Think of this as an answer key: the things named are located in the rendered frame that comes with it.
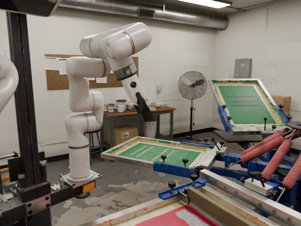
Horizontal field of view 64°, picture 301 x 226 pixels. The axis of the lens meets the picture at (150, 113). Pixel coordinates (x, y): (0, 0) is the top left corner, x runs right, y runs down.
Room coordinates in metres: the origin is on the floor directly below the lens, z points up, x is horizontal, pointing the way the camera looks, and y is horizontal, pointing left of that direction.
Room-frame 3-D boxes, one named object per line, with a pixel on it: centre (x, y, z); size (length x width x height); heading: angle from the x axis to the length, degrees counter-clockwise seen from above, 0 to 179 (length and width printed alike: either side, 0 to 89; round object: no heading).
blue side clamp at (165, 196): (1.24, -0.18, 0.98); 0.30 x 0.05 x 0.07; 123
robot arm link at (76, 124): (1.11, 0.34, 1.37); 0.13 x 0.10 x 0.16; 125
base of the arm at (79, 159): (1.11, 0.36, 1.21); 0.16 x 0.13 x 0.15; 47
